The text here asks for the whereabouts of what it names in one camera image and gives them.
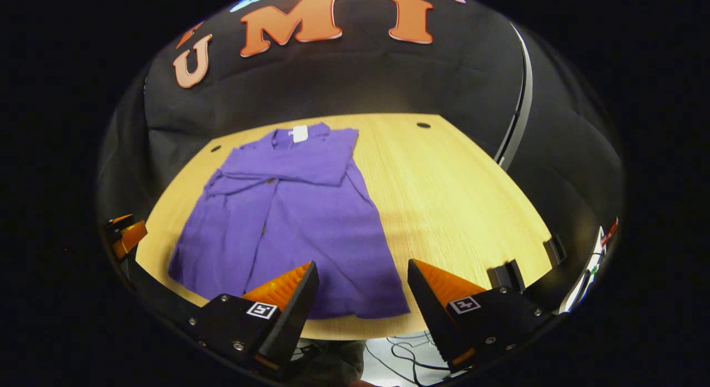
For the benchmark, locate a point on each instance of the black backdrop cloth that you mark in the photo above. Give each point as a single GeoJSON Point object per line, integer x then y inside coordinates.
{"type": "Point", "coordinates": [388, 82]}

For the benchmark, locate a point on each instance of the black table edge bracket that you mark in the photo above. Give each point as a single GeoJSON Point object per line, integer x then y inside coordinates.
{"type": "Point", "coordinates": [554, 249]}
{"type": "Point", "coordinates": [506, 276]}

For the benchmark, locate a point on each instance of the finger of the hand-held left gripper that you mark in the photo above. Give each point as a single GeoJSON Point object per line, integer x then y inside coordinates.
{"type": "Point", "coordinates": [119, 219]}
{"type": "Point", "coordinates": [132, 236]}

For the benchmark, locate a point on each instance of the person's dark clothing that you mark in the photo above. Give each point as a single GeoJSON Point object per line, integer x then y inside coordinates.
{"type": "Point", "coordinates": [333, 365]}

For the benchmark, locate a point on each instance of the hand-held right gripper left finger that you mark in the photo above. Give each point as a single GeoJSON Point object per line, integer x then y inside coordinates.
{"type": "Point", "coordinates": [294, 320]}

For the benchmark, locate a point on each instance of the purple shirt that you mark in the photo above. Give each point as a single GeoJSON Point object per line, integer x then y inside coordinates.
{"type": "Point", "coordinates": [310, 220]}

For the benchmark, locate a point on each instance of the grey upright pole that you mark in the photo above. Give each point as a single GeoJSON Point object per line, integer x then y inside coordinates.
{"type": "Point", "coordinates": [521, 98]}

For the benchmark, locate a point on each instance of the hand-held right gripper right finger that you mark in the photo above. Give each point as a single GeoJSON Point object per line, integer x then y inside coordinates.
{"type": "Point", "coordinates": [430, 320]}

